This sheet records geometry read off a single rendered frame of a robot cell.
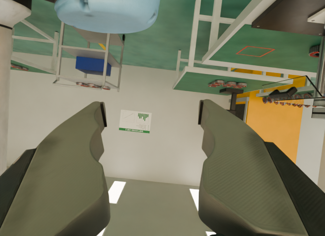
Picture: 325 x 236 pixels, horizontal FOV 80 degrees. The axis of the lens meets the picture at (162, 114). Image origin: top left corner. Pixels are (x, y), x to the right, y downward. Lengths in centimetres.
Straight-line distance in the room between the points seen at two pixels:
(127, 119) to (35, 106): 269
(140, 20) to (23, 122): 673
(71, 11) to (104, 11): 3
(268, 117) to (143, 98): 323
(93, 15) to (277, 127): 441
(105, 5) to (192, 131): 566
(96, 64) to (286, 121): 369
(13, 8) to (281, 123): 450
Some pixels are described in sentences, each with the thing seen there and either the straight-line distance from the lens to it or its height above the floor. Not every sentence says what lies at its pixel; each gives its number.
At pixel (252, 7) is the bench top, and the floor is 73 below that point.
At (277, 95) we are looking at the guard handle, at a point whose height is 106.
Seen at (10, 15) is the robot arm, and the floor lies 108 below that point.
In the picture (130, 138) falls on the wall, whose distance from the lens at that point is 582.
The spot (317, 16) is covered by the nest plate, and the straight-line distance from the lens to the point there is 90.
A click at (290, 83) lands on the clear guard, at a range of 77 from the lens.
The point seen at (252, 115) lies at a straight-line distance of 428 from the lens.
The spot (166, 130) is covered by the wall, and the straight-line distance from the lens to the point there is 574.
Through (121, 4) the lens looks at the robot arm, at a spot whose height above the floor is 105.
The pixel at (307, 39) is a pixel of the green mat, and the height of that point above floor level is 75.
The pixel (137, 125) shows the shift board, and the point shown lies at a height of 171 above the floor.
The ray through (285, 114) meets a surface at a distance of 460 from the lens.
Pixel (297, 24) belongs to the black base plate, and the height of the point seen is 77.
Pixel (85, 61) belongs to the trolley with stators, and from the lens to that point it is 306.
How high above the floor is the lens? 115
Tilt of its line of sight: 1 degrees up
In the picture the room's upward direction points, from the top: 174 degrees counter-clockwise
